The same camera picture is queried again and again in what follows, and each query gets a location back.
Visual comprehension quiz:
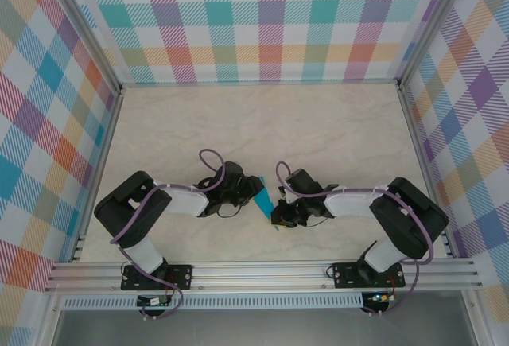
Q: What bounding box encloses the blue paper sheet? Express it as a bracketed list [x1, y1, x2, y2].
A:
[251, 175, 288, 231]

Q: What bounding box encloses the wide aluminium mounting rail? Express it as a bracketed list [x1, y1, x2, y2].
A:
[44, 260, 482, 294]

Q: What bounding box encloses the purple cable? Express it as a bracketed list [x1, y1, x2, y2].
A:
[109, 149, 226, 321]
[275, 160, 435, 317]

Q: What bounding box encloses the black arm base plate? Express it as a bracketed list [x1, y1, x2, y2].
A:
[120, 264, 195, 291]
[332, 261, 406, 290]

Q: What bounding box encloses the perforated grey cable tray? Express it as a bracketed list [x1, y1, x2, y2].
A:
[61, 292, 365, 310]

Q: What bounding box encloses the aluminium frame rail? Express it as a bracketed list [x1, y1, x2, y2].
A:
[69, 85, 125, 263]
[119, 78, 402, 89]
[397, 85, 457, 259]

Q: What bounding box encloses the aluminium frame post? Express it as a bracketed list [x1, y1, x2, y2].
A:
[39, 0, 124, 95]
[396, 0, 478, 92]

